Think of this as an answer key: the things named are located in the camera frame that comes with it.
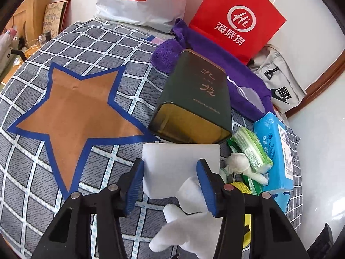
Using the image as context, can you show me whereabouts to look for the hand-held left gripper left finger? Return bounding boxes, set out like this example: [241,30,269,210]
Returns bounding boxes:
[31,159,146,259]

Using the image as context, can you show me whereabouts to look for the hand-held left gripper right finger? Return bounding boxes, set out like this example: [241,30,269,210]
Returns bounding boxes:
[196,159,310,259]

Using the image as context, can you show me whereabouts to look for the yellow pouch black straps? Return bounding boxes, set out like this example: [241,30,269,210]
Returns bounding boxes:
[229,182,252,250]

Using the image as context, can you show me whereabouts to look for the white sponge block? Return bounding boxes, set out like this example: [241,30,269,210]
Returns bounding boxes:
[142,143,221,199]

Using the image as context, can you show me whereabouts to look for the white plush toy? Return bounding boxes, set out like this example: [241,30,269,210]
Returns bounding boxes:
[149,177,244,259]

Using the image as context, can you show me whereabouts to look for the green wet wipes pack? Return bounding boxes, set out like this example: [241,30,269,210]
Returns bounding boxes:
[228,128,273,173]

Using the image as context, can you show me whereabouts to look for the blue tissue pack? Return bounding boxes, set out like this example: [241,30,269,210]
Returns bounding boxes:
[253,111,294,220]

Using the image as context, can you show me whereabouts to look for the dark green tin box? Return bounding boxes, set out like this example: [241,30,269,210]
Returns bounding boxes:
[148,49,233,144]

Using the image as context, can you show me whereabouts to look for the grey checked star blanket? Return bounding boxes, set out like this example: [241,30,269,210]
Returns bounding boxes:
[0,16,305,259]

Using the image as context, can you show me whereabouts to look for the purple towel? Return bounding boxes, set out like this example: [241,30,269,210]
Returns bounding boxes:
[151,18,273,122]

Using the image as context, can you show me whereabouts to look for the grey sling bag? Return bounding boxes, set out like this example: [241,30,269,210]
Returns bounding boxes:
[246,44,307,114]

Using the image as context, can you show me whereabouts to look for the brown wooden trim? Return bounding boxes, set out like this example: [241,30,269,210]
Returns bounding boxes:
[286,19,345,116]

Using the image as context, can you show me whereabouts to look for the white plastic bag red label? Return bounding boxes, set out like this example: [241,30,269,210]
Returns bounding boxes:
[94,0,187,33]

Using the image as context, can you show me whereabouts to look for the red paper bag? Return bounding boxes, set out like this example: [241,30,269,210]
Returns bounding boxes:
[189,0,287,65]

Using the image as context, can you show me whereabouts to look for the framed picture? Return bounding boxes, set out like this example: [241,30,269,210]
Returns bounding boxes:
[42,0,71,37]

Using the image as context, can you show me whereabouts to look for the wooden board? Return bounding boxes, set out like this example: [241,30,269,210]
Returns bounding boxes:
[11,0,52,37]

